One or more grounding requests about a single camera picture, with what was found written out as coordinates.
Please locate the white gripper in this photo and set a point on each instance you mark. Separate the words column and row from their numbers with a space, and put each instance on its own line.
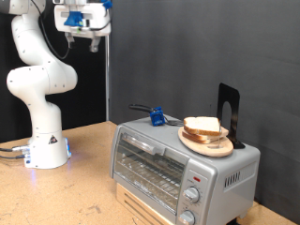
column 97, row 15

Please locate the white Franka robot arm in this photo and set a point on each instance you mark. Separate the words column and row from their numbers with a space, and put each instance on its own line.
column 40, row 81

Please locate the red oven indicator light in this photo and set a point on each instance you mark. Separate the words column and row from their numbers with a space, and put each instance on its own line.
column 196, row 179

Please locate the silver oven knob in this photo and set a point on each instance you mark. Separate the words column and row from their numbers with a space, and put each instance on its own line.
column 187, row 217
column 191, row 194

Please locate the silver toaster oven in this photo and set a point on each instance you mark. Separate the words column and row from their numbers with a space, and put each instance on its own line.
column 231, row 200

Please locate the vertical metal pole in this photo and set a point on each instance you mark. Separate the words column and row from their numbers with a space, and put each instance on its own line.
column 107, row 78

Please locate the black metal bookend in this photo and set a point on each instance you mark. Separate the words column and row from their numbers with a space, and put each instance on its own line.
column 225, row 93

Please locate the wooden slatted crate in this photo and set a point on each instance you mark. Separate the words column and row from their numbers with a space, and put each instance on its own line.
column 131, row 203

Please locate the round wooden plate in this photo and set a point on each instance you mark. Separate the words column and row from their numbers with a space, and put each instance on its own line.
column 212, row 150

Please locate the thin metal pin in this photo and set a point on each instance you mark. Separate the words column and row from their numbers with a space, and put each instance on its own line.
column 220, row 142

